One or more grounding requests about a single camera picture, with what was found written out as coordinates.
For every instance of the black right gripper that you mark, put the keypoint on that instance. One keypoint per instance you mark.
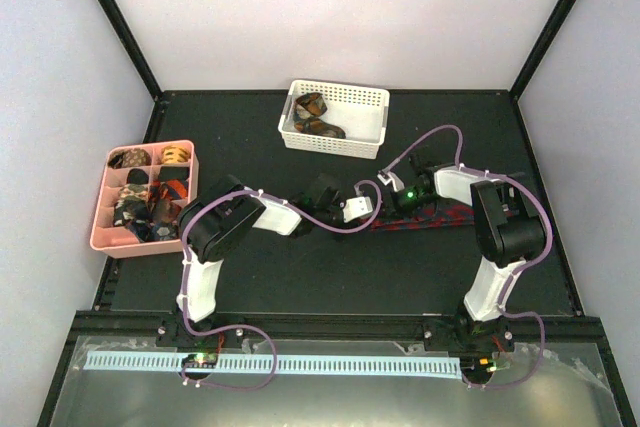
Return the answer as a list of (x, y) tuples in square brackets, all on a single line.
[(397, 203)]

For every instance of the red navy striped tie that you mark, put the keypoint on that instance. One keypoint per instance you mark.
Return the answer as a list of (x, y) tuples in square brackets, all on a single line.
[(436, 216)]

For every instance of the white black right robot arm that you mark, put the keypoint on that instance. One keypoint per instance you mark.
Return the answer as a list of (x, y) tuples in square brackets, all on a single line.
[(512, 229)]

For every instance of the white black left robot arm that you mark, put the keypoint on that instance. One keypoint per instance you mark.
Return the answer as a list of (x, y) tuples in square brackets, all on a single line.
[(214, 224)]

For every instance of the brown patterned tie in basket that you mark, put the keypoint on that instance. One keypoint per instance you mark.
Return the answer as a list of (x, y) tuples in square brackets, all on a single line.
[(308, 113)]

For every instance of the white perforated plastic basket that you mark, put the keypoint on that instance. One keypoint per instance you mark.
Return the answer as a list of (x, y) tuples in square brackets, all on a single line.
[(362, 112)]

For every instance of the orange navy striped tie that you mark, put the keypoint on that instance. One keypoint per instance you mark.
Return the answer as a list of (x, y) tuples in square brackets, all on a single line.
[(174, 189)]

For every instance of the orange patterned rolled tie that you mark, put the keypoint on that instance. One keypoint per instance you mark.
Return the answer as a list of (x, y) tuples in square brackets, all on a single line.
[(174, 154)]

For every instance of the dark geometric rolled tie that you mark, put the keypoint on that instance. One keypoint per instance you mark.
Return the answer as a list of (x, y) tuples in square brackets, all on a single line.
[(153, 232)]

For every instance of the black rolled tie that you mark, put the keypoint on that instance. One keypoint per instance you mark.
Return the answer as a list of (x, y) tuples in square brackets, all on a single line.
[(137, 176)]

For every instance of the camouflage rolled tie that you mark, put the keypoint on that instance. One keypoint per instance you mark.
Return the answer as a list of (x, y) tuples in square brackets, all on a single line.
[(132, 193)]

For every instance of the brown monogram rolled tie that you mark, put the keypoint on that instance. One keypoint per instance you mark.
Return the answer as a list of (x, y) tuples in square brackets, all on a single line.
[(129, 158)]

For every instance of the pink divided organizer tray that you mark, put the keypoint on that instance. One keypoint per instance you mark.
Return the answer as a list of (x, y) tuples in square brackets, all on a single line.
[(109, 233)]

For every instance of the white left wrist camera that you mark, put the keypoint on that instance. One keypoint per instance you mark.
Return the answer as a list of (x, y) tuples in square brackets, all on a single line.
[(357, 208)]

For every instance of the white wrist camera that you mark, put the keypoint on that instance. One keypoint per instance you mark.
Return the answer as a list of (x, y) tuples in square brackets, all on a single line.
[(357, 208), (391, 180)]

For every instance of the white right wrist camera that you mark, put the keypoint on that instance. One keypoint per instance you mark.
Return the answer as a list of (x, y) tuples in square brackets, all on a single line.
[(391, 180)]

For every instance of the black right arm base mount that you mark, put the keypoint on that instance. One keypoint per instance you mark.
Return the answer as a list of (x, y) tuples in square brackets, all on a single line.
[(459, 334)]

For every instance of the light blue slotted cable duct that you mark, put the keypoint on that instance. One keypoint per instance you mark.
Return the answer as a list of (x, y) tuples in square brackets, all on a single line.
[(265, 364)]

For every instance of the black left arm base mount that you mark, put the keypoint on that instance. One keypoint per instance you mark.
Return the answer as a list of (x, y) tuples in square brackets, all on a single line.
[(173, 334)]

